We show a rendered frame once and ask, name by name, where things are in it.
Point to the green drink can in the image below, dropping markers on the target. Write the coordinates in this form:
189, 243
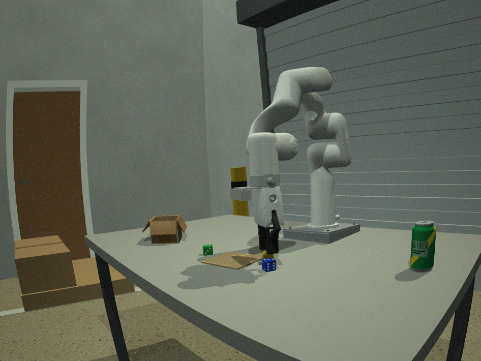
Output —
423, 245

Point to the blue die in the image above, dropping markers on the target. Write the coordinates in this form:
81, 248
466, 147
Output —
268, 264

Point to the tan square mat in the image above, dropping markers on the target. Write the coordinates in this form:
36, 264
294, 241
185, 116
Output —
233, 260

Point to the brown cardboard box with flaps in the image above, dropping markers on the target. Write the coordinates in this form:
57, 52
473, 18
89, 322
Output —
165, 228

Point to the green die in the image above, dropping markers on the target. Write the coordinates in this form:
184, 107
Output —
207, 249

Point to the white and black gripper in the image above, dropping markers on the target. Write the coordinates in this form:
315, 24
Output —
268, 211

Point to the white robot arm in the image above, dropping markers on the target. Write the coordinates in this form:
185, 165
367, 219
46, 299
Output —
265, 149

